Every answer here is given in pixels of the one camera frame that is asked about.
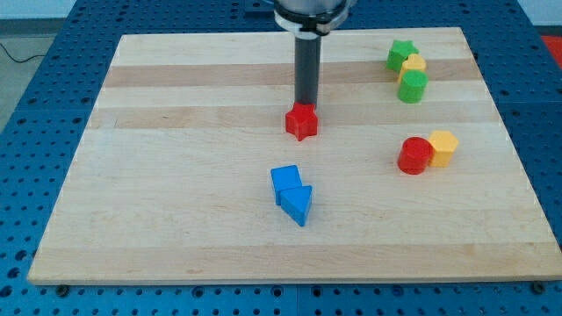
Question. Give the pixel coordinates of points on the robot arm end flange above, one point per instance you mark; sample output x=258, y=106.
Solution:
x=309, y=19

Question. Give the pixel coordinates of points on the red star block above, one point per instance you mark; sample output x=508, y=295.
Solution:
x=302, y=121

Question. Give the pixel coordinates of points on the green star block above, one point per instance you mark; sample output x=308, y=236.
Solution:
x=399, y=52

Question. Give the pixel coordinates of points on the blue cube block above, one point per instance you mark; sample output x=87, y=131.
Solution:
x=284, y=178

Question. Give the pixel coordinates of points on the blue triangle block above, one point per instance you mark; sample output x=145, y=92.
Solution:
x=296, y=202

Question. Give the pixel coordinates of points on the wooden board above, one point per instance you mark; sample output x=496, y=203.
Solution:
x=170, y=183

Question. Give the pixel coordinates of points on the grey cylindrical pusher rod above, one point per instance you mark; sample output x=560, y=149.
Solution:
x=306, y=70

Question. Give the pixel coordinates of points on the red cylinder block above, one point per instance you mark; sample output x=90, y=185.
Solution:
x=415, y=155

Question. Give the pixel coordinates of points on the green cylinder block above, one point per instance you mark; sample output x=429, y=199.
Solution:
x=412, y=86

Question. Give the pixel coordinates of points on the yellow hexagon block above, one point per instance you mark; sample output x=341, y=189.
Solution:
x=444, y=144

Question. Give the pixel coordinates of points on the yellow heart block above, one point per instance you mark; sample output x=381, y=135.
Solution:
x=412, y=62

